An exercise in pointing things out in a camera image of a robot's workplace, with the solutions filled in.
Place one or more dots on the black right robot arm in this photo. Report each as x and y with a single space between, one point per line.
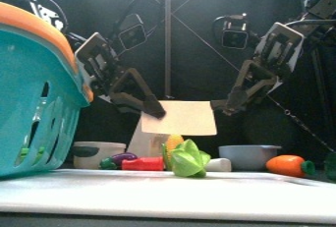
322 5

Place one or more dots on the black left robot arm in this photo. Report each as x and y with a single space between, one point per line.
43 11

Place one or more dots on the white knife block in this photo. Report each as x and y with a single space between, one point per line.
144 144

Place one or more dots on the yellow toy corn cob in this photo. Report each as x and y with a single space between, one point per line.
174 141

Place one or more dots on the purple toy eggplant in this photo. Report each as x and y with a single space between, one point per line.
123 157

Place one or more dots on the white bowl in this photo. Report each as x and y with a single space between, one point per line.
99 154

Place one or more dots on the grey toy pot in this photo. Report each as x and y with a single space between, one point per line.
247 157

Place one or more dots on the white toy cylinder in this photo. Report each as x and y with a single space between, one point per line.
220 164

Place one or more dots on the green toy lettuce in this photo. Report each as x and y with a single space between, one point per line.
188 160

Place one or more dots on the red toy pepper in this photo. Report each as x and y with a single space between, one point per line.
144 164

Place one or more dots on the teal plastic basket orange rim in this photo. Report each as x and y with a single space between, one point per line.
26 100

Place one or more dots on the orange toy carrot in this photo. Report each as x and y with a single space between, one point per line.
287 165

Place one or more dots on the green toy inside basket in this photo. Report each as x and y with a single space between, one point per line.
24 152

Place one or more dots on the white cutting board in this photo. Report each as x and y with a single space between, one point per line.
166 195

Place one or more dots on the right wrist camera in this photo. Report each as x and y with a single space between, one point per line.
235 34

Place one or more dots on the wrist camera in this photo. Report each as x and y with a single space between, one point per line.
235 34
132 32

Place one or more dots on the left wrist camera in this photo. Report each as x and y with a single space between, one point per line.
132 32

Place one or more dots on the grey vertical frame pole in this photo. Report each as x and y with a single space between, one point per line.
168 34

